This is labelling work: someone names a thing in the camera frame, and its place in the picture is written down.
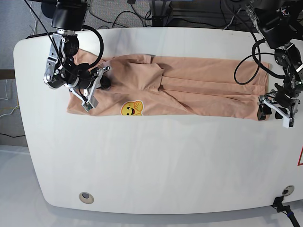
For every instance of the peach pink T-shirt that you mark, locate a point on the peach pink T-shirt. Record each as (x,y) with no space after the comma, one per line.
(143,85)

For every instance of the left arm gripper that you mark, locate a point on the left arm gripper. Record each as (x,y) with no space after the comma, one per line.
(281,103)

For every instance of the black clamp with cable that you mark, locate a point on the black clamp with cable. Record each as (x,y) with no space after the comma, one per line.
(279,207)

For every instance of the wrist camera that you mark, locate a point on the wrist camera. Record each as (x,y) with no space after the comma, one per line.
(288,122)
(90,104)

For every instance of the table cable grommet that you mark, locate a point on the table cable grommet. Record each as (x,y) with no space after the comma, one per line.
(288,190)
(86,198)

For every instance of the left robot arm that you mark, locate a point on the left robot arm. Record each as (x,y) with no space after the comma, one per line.
(276,21)

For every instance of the red triangle sticker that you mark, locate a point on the red triangle sticker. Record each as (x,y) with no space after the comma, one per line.
(300,161)

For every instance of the black metal frame post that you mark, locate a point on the black metal frame post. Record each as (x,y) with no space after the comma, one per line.
(161,12)

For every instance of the left table cable grommet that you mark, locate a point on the left table cable grommet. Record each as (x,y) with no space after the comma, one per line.
(86,198)

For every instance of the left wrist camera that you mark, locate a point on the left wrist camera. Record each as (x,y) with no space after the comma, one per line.
(288,122)

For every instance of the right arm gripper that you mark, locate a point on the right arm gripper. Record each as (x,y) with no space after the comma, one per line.
(85,82)

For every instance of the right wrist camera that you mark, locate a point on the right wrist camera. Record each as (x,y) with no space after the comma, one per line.
(90,104)

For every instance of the right table cable grommet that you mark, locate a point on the right table cable grommet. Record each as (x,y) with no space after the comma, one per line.
(288,190)

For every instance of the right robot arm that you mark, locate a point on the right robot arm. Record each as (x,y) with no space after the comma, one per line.
(68,17)

